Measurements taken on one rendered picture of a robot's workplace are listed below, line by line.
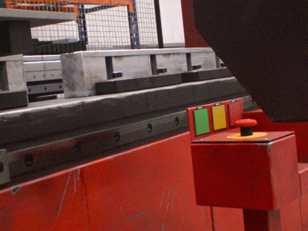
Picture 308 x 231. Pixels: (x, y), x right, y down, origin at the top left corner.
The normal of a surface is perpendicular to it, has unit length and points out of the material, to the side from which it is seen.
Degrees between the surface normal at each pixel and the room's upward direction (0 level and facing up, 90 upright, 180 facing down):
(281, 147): 90
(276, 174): 90
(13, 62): 90
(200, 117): 90
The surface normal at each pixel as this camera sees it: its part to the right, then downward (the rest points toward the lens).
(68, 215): 0.86, -0.05
